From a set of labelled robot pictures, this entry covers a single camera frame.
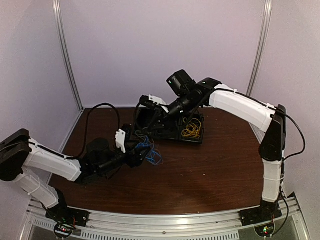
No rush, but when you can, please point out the black left camera cable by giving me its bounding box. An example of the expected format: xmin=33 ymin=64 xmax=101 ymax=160
xmin=79 ymin=103 xmax=121 ymax=158

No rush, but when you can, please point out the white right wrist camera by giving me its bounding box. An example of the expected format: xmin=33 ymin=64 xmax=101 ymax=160
xmin=139 ymin=94 xmax=169 ymax=113

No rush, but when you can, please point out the aluminium left corner post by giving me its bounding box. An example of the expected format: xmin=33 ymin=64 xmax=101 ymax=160
xmin=52 ymin=0 xmax=84 ymax=112

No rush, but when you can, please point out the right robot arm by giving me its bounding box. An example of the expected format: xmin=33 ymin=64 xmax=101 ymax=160
xmin=146 ymin=70 xmax=286 ymax=221

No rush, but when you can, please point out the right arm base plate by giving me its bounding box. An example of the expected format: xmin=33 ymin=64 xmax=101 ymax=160
xmin=239 ymin=201 xmax=283 ymax=226

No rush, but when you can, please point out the blue cable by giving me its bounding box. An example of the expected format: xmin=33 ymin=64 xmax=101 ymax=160
xmin=136 ymin=134 xmax=164 ymax=166

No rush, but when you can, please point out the aluminium corner post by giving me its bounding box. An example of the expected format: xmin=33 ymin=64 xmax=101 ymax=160
xmin=52 ymin=0 xmax=84 ymax=112
xmin=246 ymin=0 xmax=273 ymax=97

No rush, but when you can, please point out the aluminium front rail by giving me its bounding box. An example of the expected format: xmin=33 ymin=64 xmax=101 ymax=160
xmin=18 ymin=196 xmax=311 ymax=240

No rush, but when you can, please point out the black right camera cable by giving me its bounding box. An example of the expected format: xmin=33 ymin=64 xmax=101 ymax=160
xmin=134 ymin=99 xmax=201 ymax=137

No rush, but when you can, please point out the black camera cable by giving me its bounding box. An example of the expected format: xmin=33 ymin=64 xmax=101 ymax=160
xmin=134 ymin=99 xmax=201 ymax=137
xmin=79 ymin=103 xmax=121 ymax=158

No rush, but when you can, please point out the black three-compartment bin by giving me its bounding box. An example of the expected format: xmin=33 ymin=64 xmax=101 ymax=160
xmin=133 ymin=108 xmax=205 ymax=144

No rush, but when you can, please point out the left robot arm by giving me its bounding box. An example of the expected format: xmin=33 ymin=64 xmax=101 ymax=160
xmin=0 ymin=128 xmax=151 ymax=222

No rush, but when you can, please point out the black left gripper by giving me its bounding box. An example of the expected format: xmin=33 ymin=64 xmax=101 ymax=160
xmin=97 ymin=139 xmax=151 ymax=176

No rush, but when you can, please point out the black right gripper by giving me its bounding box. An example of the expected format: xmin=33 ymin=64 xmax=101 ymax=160
xmin=147 ymin=92 xmax=200 ymax=132

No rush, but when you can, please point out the aluminium right corner post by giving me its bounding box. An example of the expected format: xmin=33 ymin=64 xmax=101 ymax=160
xmin=246 ymin=0 xmax=273 ymax=97

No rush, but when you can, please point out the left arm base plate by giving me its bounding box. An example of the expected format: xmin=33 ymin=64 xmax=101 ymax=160
xmin=45 ymin=207 xmax=90 ymax=227

